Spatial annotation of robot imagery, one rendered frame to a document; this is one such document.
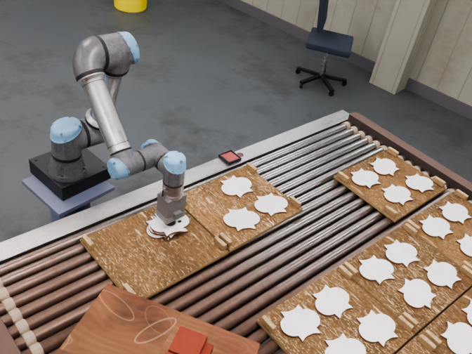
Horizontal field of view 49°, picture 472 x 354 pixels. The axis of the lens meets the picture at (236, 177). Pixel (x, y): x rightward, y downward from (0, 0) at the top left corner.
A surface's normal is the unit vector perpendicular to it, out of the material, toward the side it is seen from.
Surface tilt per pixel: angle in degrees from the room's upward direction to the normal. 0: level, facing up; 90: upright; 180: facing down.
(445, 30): 90
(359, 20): 90
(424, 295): 0
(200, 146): 0
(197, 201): 0
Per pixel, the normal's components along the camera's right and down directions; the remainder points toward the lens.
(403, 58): -0.66, 0.39
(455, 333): 0.14, -0.77
